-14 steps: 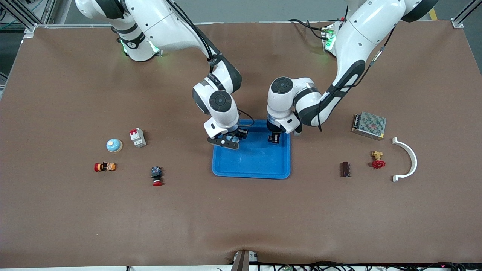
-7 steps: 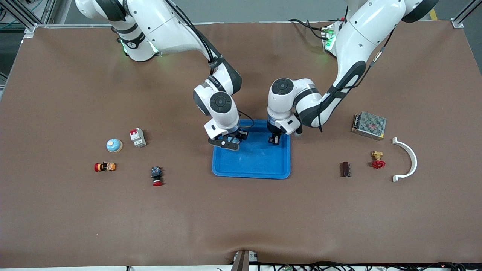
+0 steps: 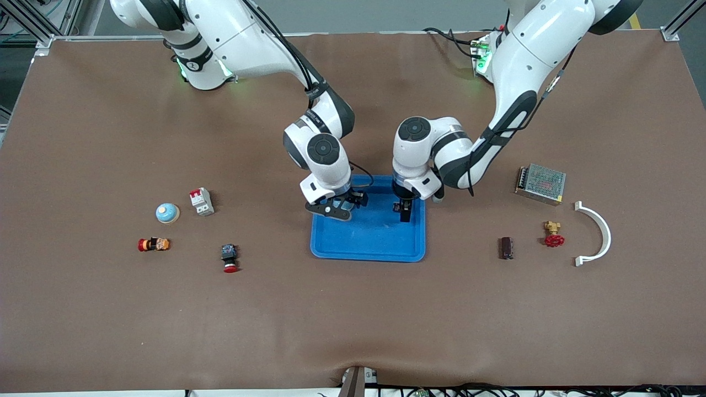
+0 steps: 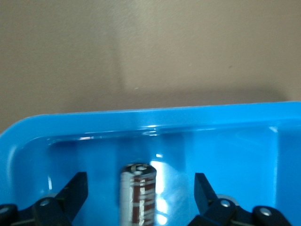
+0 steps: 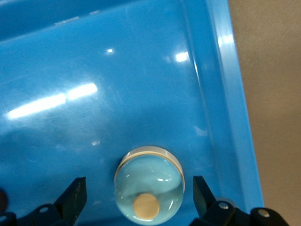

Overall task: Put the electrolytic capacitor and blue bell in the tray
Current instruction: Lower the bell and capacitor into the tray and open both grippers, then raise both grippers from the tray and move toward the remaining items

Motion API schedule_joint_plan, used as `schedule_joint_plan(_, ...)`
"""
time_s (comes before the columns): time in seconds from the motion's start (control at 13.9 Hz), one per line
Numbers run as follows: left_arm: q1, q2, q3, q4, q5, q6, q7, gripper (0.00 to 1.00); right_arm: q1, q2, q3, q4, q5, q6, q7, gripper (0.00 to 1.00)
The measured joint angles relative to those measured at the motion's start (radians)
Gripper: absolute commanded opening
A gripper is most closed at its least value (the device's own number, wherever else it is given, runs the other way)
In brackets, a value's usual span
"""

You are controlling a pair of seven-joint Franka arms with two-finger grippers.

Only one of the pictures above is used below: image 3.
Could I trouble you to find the blue call bell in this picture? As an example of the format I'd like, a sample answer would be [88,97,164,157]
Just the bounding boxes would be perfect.
[331,196,359,220]
[155,202,181,225]

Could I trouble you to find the blue plastic tray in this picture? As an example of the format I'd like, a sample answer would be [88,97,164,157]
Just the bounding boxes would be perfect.
[310,174,426,263]

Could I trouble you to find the brown table mat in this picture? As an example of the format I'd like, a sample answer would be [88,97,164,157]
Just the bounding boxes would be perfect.
[0,30,706,394]

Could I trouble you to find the metal mesh power supply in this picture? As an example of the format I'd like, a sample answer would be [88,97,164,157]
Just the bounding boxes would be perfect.
[515,163,568,207]

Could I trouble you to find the white red circuit breaker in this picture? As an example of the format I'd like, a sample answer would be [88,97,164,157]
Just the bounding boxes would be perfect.
[189,187,215,217]

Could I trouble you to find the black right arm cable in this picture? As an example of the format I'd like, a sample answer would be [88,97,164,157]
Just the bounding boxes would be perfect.
[243,0,376,184]

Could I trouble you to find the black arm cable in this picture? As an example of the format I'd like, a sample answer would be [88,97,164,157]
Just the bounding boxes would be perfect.
[243,0,376,184]
[466,50,577,198]

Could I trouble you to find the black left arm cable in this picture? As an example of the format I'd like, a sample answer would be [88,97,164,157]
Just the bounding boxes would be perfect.
[466,50,577,198]

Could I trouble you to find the brass valve red handle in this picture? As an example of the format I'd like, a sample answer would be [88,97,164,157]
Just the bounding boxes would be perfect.
[542,220,566,248]

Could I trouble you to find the black base cables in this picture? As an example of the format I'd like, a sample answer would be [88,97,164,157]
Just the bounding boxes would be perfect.
[422,26,487,60]

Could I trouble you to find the grey camera stand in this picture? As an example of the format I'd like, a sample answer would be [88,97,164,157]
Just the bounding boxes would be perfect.
[338,366,379,397]

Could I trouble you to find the white curved plastic bracket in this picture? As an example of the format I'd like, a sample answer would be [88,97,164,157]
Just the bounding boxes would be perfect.
[574,201,612,267]

